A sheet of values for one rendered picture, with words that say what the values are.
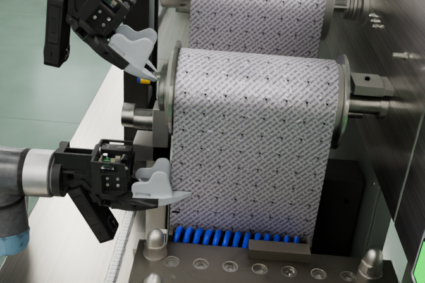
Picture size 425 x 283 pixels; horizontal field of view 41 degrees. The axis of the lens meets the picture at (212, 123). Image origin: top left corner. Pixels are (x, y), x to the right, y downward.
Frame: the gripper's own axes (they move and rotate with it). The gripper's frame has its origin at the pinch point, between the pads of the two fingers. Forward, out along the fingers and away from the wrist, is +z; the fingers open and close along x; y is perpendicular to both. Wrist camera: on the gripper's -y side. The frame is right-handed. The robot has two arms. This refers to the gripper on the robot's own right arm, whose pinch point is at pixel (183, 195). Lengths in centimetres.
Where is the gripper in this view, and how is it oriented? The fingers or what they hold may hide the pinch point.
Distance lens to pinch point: 90.7
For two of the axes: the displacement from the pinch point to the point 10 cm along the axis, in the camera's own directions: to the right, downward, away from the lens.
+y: 0.6, -8.8, -4.7
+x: 0.5, -4.7, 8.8
